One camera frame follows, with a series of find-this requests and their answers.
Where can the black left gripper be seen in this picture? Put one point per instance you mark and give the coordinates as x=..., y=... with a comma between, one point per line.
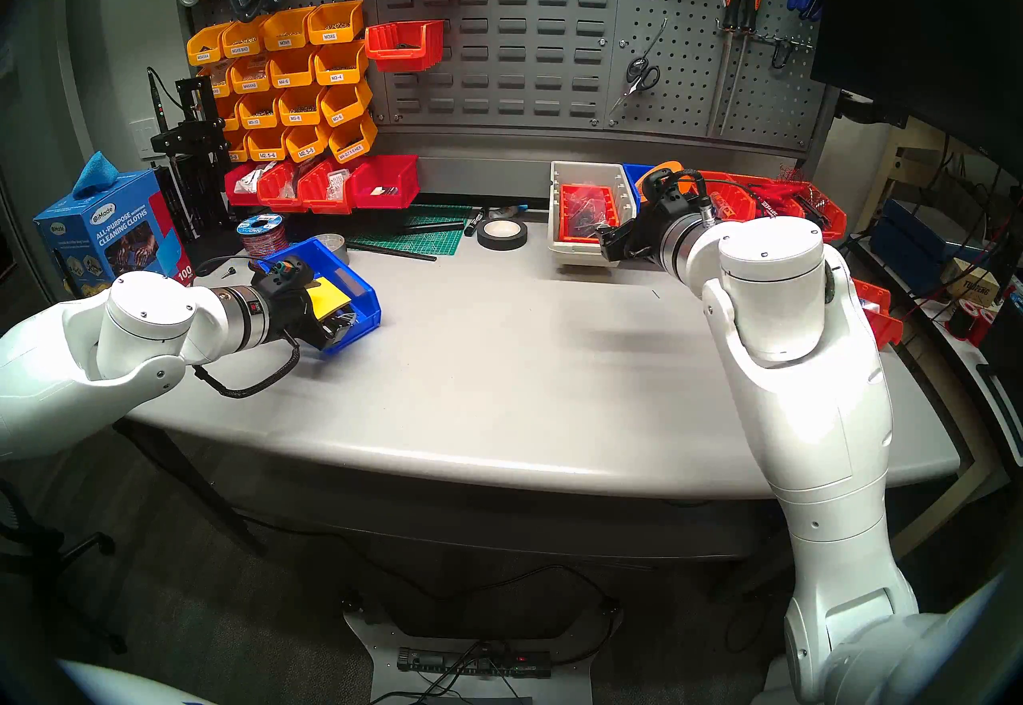
x=288, y=304

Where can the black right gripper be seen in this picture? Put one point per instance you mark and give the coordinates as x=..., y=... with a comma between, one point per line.
x=659, y=224

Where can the blue plastic storage bin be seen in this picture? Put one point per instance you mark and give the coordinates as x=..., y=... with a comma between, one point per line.
x=635, y=180
x=364, y=312

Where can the large beige storage bin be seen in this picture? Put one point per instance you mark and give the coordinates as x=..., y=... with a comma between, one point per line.
x=559, y=248

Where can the orange masking tape roll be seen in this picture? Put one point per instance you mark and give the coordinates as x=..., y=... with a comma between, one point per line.
x=667, y=170

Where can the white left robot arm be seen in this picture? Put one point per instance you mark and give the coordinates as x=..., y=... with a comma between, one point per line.
x=48, y=368

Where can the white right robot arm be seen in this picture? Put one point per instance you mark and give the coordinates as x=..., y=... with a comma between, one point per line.
x=807, y=392

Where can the red tool white lettering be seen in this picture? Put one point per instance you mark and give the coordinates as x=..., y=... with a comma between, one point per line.
x=771, y=204

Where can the clear bag of hardware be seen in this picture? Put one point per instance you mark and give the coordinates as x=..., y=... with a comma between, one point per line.
x=595, y=208

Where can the orange-red plastic bin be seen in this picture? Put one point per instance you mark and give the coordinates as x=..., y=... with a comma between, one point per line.
x=883, y=324
x=831, y=220
x=731, y=204
x=571, y=220

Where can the black metal rod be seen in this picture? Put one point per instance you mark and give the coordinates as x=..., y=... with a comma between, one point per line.
x=392, y=251

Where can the white glue bottle blue cap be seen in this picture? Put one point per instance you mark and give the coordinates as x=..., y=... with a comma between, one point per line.
x=505, y=213

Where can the green cutting mat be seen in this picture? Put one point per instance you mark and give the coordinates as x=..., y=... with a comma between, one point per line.
x=435, y=244

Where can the black tape roll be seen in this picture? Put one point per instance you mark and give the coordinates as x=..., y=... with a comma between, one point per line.
x=486, y=240

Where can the red parts bin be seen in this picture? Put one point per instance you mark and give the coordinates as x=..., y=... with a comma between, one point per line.
x=240, y=196
x=316, y=196
x=388, y=182
x=280, y=192

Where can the clear bag of parts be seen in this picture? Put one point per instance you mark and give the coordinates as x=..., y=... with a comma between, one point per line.
x=337, y=184
x=249, y=180

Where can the black permanent marker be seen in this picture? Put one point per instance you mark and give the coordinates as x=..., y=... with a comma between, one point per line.
x=473, y=222

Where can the large grey pegboard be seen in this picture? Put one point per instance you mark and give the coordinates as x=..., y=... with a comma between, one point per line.
x=687, y=96

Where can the yellow labelled parts bin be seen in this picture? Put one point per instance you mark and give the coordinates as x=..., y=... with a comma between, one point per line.
x=292, y=70
x=229, y=114
x=345, y=104
x=340, y=64
x=217, y=79
x=336, y=24
x=205, y=47
x=285, y=32
x=300, y=107
x=352, y=140
x=306, y=142
x=242, y=40
x=266, y=145
x=257, y=111
x=237, y=146
x=250, y=75

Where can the black metal stand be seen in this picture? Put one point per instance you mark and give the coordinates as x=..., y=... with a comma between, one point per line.
x=192, y=176

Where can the blue cleaning cloths box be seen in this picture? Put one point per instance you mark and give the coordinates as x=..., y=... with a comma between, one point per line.
x=112, y=232

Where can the black carabiner hook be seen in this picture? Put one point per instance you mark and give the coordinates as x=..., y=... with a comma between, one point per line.
x=775, y=55

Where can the blue cloth in dispenser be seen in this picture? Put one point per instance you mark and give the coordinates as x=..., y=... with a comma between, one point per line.
x=96, y=172

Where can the orange-red hanging bin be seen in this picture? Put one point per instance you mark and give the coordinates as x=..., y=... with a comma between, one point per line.
x=405, y=44

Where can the dark blue case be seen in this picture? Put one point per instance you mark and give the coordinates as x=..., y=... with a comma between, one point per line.
x=911, y=232

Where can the black office chair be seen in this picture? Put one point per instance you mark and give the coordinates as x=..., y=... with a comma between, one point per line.
x=80, y=548

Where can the black power strip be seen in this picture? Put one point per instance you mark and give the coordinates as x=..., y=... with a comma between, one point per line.
x=447, y=661

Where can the small cardboard box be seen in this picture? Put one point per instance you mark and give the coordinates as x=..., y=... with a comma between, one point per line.
x=975, y=284

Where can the red thread spool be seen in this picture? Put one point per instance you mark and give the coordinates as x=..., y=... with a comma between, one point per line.
x=979, y=320

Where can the black monitor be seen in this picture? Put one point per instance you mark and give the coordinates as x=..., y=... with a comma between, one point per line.
x=919, y=16

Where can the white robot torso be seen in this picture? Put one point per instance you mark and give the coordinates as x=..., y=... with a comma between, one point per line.
x=120, y=687

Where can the grey duct tape roll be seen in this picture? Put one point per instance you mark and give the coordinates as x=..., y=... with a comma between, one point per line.
x=336, y=244

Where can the grey louvred wall panel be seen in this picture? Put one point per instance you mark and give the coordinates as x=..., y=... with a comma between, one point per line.
x=519, y=32

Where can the white wall switch plate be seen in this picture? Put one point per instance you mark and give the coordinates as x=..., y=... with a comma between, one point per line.
x=142, y=140

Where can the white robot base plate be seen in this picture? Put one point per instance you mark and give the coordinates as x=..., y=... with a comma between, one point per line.
x=376, y=647

